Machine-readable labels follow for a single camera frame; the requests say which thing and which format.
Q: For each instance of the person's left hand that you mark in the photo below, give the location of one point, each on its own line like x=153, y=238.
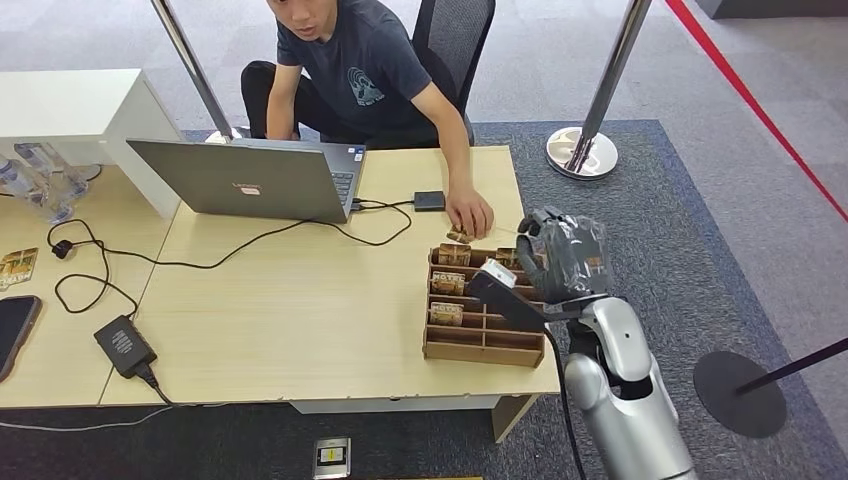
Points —
x=472, y=210

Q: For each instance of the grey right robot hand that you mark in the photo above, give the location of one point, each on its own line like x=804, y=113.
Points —
x=570, y=258

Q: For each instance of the autumn print hotel key card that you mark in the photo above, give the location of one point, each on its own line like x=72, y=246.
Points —
x=458, y=235
x=507, y=258
x=23, y=257
x=13, y=278
x=448, y=283
x=446, y=314
x=454, y=255

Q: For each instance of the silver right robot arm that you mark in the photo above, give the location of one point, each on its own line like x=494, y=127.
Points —
x=629, y=424

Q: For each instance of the person's right forearm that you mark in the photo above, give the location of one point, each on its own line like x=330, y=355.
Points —
x=281, y=116

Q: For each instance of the person's left forearm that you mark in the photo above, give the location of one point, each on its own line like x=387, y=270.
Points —
x=454, y=146

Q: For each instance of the wooden card holder rack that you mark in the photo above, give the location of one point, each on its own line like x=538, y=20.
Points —
x=477, y=341

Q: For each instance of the person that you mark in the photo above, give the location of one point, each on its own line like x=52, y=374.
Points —
x=358, y=73

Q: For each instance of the small black external drive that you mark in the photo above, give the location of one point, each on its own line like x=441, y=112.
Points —
x=429, y=201

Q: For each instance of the dark grey rug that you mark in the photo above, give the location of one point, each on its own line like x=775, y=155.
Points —
x=662, y=218

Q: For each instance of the wooden desk leg panel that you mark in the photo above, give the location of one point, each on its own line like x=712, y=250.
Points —
x=513, y=414

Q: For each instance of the black mesh office chair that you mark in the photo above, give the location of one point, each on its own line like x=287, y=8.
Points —
x=450, y=40

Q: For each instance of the black stanchion with round base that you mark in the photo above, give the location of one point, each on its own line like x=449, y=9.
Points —
x=738, y=394

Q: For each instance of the grey laptop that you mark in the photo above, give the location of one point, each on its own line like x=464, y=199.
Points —
x=238, y=185

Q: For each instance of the red barrier belt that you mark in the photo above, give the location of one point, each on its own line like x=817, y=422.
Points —
x=762, y=116

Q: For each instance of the metal floor socket box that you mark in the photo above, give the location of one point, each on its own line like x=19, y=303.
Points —
x=331, y=457

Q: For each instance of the black power adapter brick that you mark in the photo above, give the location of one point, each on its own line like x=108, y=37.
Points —
x=124, y=346

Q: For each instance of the white cabinet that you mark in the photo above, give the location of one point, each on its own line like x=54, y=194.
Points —
x=73, y=106

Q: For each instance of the clear plastic water bottle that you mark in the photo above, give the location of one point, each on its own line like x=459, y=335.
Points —
x=53, y=169
x=33, y=195

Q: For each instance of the black smartphone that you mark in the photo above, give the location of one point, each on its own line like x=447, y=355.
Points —
x=14, y=334

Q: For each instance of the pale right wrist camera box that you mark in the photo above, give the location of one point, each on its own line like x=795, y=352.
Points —
x=498, y=273

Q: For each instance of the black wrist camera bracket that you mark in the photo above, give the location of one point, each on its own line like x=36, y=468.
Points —
x=507, y=306

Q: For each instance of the chrome stanchion post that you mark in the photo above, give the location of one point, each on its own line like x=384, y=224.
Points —
x=192, y=66
x=596, y=99

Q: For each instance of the white desk frame beam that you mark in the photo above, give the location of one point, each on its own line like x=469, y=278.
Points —
x=397, y=404

